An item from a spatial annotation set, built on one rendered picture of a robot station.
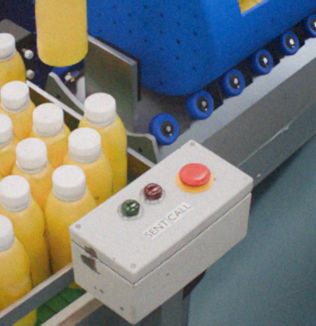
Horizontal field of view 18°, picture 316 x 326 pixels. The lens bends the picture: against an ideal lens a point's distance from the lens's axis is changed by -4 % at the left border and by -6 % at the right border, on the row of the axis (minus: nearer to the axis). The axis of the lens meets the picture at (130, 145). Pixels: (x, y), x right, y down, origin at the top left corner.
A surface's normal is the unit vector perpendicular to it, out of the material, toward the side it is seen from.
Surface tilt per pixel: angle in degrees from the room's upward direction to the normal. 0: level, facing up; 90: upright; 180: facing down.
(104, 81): 90
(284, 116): 70
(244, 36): 93
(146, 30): 90
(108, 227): 0
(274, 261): 0
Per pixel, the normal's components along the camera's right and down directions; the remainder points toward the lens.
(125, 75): -0.70, 0.48
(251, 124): 0.67, 0.19
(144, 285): 0.71, 0.47
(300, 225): -0.01, -0.74
